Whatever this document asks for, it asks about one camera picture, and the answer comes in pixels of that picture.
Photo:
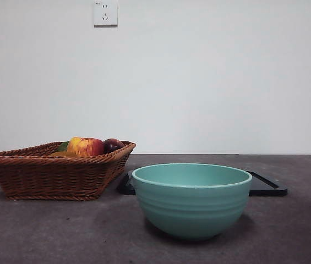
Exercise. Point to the red yellow apple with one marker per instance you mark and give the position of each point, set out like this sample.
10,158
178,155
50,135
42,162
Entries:
86,147

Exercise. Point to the white wall socket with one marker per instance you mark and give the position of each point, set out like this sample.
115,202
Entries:
105,13

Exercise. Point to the brownish orange round fruit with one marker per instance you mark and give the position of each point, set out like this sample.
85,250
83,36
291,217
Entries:
60,154

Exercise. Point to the teal ribbed bowl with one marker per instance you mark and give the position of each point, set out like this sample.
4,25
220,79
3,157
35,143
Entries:
191,209

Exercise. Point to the black rectangular tray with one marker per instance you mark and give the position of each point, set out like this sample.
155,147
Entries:
268,191

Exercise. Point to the green avocado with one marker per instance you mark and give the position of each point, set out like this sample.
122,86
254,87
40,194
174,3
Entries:
63,147

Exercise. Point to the brown wicker basket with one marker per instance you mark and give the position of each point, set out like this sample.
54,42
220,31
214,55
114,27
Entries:
48,178

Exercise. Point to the dark red plum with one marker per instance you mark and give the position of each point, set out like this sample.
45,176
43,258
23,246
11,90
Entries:
112,145

